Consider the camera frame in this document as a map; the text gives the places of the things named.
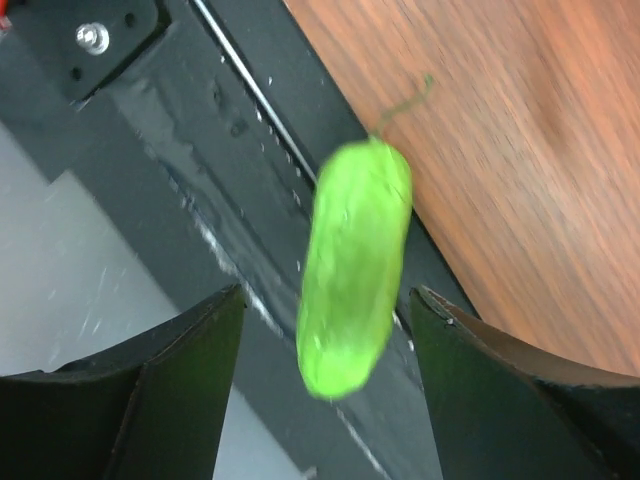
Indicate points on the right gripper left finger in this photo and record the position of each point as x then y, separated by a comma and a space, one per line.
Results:
151, 407

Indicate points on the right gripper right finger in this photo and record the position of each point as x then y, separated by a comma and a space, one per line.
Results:
501, 408

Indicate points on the green toy vegetable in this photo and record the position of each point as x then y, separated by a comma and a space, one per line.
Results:
362, 211

